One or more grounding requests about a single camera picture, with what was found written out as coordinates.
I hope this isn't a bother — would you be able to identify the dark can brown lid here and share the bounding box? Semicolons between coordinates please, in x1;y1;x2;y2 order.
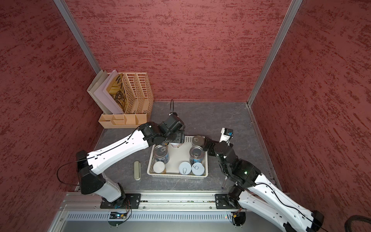
191;135;205;148

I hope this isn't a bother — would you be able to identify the blue can pink lid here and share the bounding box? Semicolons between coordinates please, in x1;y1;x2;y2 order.
153;145;170;164
189;146;204;165

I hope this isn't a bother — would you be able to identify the white plastic basket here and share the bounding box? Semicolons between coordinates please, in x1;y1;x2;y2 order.
147;135;209;179

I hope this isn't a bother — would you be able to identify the small green can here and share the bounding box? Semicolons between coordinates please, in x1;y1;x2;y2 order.
192;162;205;176

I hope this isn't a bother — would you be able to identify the yellow can white lid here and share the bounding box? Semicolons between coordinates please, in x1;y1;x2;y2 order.
153;161;166;174

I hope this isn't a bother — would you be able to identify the small pink white can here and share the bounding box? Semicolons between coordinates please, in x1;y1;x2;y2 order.
169;143;183;148

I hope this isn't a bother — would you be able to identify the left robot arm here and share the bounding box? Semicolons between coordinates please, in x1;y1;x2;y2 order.
76;113;185;207

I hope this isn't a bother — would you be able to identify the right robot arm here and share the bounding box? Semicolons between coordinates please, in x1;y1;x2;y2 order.
203;137;324;232

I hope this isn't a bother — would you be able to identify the olive pencil case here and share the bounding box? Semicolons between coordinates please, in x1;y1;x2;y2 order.
133;160;141;181

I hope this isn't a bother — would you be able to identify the beige desk file organizer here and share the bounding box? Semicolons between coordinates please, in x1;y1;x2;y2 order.
99;72;154;129

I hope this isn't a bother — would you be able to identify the yellow patterned book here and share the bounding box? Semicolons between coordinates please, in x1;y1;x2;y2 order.
104;70;128;114

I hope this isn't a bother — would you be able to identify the lilac folder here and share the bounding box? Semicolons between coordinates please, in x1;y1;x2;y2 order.
88;70;125;115

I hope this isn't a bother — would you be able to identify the beige folder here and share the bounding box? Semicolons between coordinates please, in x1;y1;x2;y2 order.
86;70;112;115

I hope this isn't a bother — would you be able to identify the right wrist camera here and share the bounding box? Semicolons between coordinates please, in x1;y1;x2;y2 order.
219;128;233;144

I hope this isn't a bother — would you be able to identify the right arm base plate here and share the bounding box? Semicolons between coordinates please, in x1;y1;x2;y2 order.
215;194;241;210

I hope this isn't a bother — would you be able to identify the aluminium front rail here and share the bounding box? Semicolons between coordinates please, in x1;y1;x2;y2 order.
59;191;228;212

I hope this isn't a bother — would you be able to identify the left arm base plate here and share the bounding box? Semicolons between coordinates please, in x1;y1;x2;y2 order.
100;193;142;209

